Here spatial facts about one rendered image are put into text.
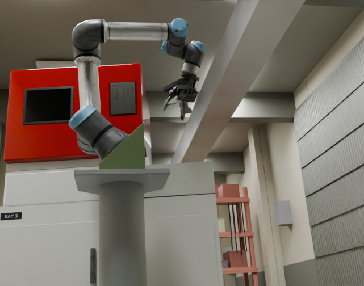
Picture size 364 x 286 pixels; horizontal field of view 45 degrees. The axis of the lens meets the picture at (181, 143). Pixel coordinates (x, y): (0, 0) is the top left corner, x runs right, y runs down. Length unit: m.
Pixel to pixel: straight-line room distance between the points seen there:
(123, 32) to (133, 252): 0.90
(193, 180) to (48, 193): 0.63
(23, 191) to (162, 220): 0.61
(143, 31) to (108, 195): 0.72
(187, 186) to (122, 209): 0.45
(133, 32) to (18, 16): 3.72
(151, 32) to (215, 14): 3.57
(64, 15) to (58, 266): 3.89
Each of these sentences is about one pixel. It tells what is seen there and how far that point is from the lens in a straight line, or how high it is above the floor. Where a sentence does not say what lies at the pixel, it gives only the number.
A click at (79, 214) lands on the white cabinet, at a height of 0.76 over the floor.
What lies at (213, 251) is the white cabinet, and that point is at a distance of 1.88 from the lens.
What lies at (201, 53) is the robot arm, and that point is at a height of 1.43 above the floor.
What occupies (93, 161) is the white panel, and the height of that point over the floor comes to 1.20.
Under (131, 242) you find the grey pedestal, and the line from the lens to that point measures 1.54.
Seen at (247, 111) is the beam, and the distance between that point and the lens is 7.20.
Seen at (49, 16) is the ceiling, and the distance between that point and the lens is 5.47.
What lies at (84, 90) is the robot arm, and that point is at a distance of 1.91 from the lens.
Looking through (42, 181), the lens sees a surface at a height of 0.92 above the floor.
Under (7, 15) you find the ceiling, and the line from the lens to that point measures 5.56.
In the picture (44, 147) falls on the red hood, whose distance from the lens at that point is 2.71.
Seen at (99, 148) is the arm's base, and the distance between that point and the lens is 1.66.
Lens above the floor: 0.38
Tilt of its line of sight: 20 degrees up
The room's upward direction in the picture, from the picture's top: 4 degrees counter-clockwise
